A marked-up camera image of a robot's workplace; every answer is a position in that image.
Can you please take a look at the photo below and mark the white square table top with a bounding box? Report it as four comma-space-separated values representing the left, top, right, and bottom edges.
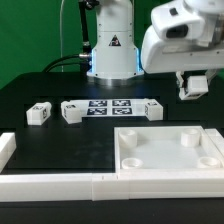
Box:
114, 126, 224, 172

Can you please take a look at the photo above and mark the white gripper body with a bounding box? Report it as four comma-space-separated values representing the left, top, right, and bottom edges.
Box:
141, 28, 224, 74

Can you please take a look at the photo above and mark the white sheet with fiducial markers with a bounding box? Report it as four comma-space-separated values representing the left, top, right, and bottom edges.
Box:
71, 99, 146, 117

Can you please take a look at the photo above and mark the black cable bundle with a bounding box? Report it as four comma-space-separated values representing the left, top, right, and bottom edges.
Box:
41, 53, 93, 73

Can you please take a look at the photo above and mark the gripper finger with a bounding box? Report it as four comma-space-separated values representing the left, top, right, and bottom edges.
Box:
176, 71, 185, 100
205, 69, 217, 83

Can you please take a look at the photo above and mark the white U-shaped obstacle fence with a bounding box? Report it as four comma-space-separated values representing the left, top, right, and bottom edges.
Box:
0, 128, 224, 202

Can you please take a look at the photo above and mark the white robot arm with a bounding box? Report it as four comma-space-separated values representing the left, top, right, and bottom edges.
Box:
79, 0, 224, 100

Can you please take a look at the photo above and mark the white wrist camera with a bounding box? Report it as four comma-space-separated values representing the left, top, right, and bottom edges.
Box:
151, 1, 205, 40

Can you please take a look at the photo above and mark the white thin cable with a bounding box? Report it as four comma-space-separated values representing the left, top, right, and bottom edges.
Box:
59, 0, 66, 73

